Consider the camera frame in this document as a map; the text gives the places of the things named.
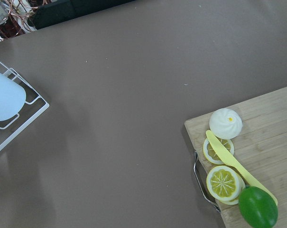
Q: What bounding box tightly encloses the light blue cup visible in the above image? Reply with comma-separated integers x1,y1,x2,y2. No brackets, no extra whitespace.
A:
0,73,26,121

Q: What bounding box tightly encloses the bamboo cutting board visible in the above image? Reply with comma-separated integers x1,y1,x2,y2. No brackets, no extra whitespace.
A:
184,84,287,228

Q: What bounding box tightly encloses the white toy bun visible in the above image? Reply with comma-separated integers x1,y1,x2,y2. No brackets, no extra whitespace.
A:
209,108,243,140

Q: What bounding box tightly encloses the toy lemon slice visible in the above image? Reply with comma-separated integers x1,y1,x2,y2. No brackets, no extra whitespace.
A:
206,165,245,205
203,138,234,165

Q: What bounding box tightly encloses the white wire cup rack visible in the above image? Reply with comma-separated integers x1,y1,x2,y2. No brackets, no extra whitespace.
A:
0,61,49,151

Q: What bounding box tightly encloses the yellow toy knife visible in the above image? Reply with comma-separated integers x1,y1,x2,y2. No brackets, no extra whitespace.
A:
206,130,278,205

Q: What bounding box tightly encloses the green toy lime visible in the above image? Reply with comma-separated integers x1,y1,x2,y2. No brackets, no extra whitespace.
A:
238,187,278,228

